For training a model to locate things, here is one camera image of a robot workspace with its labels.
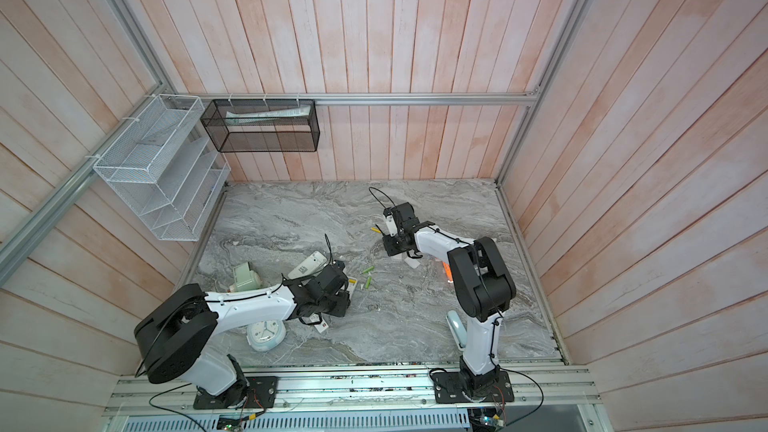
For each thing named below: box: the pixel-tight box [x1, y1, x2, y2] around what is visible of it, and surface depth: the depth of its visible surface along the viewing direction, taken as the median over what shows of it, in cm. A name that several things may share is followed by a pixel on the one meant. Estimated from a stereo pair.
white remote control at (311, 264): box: [287, 250, 328, 280], surface depth 98 cm
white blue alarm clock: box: [246, 320, 286, 351], surface depth 82 cm
